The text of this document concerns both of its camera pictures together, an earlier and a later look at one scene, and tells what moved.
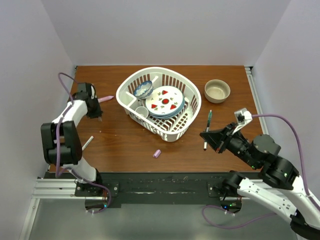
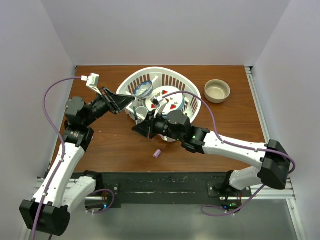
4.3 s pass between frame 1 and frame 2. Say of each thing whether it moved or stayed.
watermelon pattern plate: stayed
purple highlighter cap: stayed
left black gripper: moved
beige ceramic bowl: stayed
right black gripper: moved
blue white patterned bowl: stayed
